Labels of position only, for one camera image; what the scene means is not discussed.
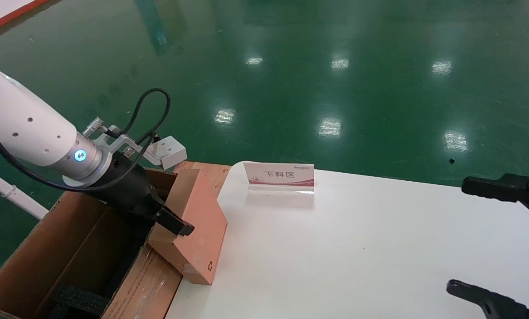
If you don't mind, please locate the acrylic sign with red print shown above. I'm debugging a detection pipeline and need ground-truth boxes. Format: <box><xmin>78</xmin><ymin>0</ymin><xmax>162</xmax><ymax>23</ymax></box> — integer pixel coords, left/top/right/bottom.
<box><xmin>243</xmin><ymin>162</ymin><xmax>315</xmax><ymax>195</ymax></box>

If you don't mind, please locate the black camera cable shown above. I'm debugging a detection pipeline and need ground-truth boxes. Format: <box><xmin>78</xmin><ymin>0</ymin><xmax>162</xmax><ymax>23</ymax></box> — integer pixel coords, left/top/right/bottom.
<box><xmin>0</xmin><ymin>88</ymin><xmax>172</xmax><ymax>194</ymax></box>

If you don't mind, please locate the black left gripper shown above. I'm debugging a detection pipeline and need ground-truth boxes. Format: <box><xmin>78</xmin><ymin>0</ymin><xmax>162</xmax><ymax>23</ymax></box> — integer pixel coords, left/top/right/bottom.
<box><xmin>85</xmin><ymin>153</ymin><xmax>195</xmax><ymax>236</ymax></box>

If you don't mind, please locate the white metal pipe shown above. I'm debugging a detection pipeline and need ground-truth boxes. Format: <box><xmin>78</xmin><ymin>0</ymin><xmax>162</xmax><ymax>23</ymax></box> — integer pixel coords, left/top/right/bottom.
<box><xmin>0</xmin><ymin>165</ymin><xmax>49</xmax><ymax>221</ymax></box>

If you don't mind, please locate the silver camera mount bracket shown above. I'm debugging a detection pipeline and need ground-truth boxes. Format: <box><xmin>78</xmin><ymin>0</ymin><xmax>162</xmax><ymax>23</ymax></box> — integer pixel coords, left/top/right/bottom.
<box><xmin>83</xmin><ymin>117</ymin><xmax>158</xmax><ymax>161</ymax></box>

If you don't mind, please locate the large open cardboard box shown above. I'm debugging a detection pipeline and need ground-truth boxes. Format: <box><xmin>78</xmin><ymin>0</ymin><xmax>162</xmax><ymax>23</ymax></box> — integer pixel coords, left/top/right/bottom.
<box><xmin>0</xmin><ymin>161</ymin><xmax>232</xmax><ymax>319</ymax></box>

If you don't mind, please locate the small cardboard box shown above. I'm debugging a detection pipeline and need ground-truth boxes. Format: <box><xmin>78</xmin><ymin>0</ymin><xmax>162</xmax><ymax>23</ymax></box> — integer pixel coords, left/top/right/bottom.
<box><xmin>147</xmin><ymin>168</ymin><xmax>228</xmax><ymax>285</ymax></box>

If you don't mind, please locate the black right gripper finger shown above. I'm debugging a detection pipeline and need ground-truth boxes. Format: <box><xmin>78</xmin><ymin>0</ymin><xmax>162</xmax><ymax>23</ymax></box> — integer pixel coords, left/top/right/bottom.
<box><xmin>446</xmin><ymin>279</ymin><xmax>529</xmax><ymax>319</ymax></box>
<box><xmin>462</xmin><ymin>173</ymin><xmax>529</xmax><ymax>222</ymax></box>

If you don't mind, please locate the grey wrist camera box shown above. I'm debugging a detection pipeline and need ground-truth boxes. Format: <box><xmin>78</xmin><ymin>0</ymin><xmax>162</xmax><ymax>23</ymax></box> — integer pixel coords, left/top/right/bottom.
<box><xmin>143</xmin><ymin>136</ymin><xmax>188</xmax><ymax>170</ymax></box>

